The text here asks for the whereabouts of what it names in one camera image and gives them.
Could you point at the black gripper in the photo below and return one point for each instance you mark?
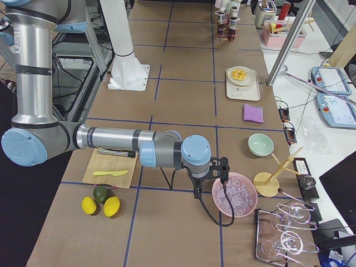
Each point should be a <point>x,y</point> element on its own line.
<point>198,182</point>

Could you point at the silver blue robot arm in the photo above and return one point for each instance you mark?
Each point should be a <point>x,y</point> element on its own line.
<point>36,135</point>

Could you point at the black mirrored glass tray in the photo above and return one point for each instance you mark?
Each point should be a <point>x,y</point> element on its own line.
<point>265,229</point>

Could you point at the cream serving tray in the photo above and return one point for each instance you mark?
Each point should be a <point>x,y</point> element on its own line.
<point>249,93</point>

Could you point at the tea bottle in rack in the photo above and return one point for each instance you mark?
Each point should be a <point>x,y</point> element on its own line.
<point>233,23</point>
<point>220,22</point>

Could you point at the pink bowl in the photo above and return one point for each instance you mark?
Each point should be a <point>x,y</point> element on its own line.
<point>219,205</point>

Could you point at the clear plastic ice cubes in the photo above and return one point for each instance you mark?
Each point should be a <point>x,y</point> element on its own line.
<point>239,197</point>

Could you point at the mint green bowl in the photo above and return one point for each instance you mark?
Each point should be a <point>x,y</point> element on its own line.
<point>260,145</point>

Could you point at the wooden mug tree stand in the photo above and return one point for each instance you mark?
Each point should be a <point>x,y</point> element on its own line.
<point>267,184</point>

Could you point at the purple folded cloth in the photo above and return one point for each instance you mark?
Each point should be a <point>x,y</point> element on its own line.
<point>253,114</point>

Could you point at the black scale with steel cup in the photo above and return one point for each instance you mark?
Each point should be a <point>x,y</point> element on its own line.
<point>305,181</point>

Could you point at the steel muddler black tip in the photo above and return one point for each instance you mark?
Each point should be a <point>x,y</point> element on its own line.
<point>123,153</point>

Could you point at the glazed donut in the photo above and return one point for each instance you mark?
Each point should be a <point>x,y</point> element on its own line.
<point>238,75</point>

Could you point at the cream round plate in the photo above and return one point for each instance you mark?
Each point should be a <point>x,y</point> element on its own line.
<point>250,76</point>

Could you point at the upper clear wine glass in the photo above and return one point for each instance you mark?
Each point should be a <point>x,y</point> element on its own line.
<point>296,216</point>

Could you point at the clear wine glass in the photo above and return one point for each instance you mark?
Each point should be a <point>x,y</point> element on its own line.
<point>288,244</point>
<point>296,216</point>

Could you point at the yellow plastic knife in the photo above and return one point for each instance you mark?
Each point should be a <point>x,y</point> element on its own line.
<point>113,173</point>

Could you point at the clear plastic bag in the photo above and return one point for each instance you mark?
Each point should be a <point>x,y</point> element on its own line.
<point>314,138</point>

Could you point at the lower clear wine glass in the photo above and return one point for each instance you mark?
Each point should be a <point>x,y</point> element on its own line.
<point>288,244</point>

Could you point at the wooden cutting board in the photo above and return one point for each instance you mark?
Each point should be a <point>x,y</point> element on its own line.
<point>110,163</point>

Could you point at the right yellow lemon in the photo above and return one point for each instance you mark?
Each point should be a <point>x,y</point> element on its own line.
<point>111,206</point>

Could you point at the yellow lemon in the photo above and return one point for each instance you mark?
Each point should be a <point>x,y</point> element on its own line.
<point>111,206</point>
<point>88,205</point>

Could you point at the green avocado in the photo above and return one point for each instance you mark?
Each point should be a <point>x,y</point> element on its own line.
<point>101,194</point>

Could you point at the lower teach pendant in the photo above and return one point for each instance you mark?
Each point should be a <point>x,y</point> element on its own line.
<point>336,112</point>

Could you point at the teach pendant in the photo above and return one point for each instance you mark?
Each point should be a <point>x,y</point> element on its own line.
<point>331,79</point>
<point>336,112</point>

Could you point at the left yellow lemon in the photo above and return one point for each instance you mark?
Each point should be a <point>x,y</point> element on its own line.
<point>88,205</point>

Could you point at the upper teach pendant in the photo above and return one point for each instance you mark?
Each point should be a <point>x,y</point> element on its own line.
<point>331,79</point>

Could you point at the pink storage box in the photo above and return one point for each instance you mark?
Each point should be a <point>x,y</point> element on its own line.
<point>277,39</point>

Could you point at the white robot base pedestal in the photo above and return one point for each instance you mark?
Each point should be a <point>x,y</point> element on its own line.
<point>127,72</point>

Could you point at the copper wire bottle rack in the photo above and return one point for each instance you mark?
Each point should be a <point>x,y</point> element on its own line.
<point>226,29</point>

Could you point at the aluminium frame post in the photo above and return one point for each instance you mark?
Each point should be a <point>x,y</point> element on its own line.
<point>290,40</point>

